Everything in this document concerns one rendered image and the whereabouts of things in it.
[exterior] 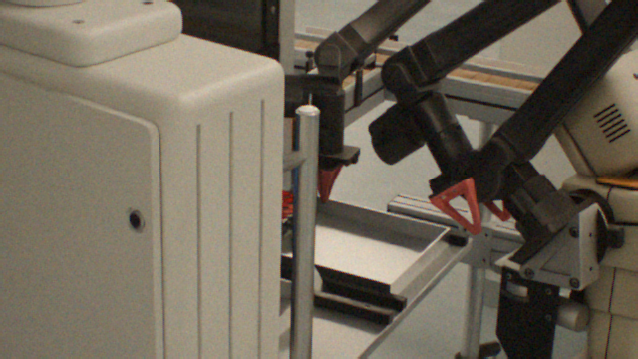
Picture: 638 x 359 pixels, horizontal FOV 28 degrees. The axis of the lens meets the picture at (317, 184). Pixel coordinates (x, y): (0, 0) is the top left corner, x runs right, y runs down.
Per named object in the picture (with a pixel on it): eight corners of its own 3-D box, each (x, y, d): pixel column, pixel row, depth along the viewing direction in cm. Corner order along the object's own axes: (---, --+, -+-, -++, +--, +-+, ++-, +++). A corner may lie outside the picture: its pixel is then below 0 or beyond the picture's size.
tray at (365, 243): (220, 255, 233) (220, 237, 232) (290, 204, 254) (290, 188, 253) (389, 302, 219) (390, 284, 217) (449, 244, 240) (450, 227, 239)
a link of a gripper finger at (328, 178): (306, 190, 227) (308, 141, 223) (344, 197, 224) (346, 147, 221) (291, 204, 221) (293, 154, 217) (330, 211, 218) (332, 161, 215)
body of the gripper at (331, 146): (305, 148, 224) (306, 108, 221) (361, 157, 220) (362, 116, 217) (291, 160, 218) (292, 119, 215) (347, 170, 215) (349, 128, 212)
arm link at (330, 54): (341, 43, 212) (345, 59, 221) (272, 39, 214) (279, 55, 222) (334, 113, 210) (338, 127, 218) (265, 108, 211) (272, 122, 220)
